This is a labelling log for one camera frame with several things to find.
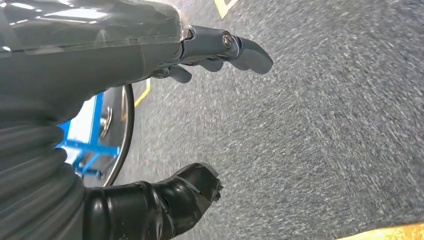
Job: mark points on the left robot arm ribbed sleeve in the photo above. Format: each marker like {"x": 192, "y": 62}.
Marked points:
{"x": 30, "y": 182}

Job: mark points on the blue steel shelf rack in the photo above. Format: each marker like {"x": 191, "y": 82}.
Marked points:
{"x": 95, "y": 126}

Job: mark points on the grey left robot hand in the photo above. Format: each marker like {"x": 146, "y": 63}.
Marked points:
{"x": 82, "y": 66}

